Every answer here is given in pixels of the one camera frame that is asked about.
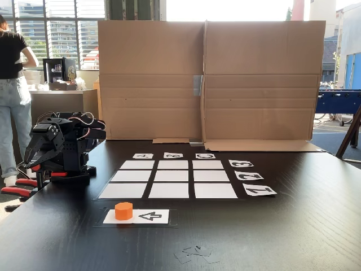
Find number 1 paper sheet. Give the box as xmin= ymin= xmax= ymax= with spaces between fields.
xmin=242 ymin=183 xmax=278 ymax=196

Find blue foosball table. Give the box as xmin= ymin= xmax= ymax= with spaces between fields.
xmin=315 ymin=89 xmax=361 ymax=126

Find number 3 paper sheet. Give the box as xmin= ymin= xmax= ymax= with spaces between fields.
xmin=228 ymin=159 xmax=254 ymax=168

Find brown cardboard screen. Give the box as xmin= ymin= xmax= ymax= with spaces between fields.
xmin=97 ymin=19 xmax=327 ymax=152

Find round orange token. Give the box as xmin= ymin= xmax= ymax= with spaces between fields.
xmin=115 ymin=202 xmax=133 ymax=221

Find number 2 paper sheet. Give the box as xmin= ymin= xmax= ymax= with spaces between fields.
xmin=234 ymin=171 xmax=265 ymax=181

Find white nine-square grid sheet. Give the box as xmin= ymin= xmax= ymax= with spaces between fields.
xmin=98 ymin=160 xmax=239 ymax=199

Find white arrow paper sheet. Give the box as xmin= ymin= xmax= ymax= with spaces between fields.
xmin=103 ymin=209 xmax=170 ymax=225

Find person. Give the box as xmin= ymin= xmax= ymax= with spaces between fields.
xmin=0 ymin=14 xmax=39 ymax=187

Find red white servo cable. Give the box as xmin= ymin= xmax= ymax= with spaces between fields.
xmin=76 ymin=112 xmax=96 ymax=139

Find red black bar clamp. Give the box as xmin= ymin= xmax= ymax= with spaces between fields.
xmin=0 ymin=177 xmax=39 ymax=212
xmin=29 ymin=163 xmax=70 ymax=187

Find dark wooden stand leg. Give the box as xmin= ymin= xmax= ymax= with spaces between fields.
xmin=335 ymin=107 xmax=361 ymax=170

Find tape scraps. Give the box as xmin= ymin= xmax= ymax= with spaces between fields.
xmin=173 ymin=245 xmax=221 ymax=265

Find beige counter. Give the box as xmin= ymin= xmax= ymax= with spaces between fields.
xmin=29 ymin=89 xmax=99 ymax=133

